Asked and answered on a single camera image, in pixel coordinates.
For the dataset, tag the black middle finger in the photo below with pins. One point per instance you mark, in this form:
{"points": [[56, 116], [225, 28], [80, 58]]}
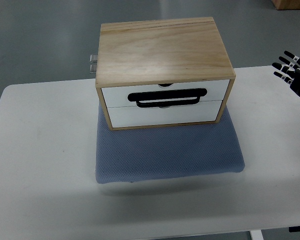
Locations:
{"points": [[286, 69]]}

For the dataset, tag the white table leg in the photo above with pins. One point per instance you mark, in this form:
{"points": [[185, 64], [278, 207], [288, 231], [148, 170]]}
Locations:
{"points": [[256, 235]]}

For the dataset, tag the white drawer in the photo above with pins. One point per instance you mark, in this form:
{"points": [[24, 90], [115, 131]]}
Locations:
{"points": [[116, 97]]}

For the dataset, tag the cardboard box corner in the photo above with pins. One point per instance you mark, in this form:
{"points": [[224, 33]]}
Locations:
{"points": [[286, 4]]}

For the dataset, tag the black drawer handle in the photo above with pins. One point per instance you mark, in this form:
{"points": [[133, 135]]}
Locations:
{"points": [[167, 98]]}

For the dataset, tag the wooden drawer cabinet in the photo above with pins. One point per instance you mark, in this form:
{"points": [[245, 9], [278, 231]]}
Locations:
{"points": [[162, 52]]}

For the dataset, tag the blue-grey foam cushion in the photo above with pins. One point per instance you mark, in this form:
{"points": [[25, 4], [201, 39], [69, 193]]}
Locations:
{"points": [[134, 155]]}

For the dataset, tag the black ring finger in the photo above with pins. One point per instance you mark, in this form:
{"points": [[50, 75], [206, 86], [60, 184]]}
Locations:
{"points": [[289, 63]]}

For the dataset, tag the black table control panel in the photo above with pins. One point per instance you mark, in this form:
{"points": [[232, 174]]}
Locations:
{"points": [[294, 229]]}

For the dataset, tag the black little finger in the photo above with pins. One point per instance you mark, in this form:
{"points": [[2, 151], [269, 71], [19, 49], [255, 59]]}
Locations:
{"points": [[294, 57]]}

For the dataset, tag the metal clamp behind cabinet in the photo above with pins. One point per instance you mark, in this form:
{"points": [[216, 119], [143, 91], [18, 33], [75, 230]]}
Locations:
{"points": [[93, 63]]}

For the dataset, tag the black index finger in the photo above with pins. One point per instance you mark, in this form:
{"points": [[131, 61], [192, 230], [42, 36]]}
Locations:
{"points": [[285, 78]]}

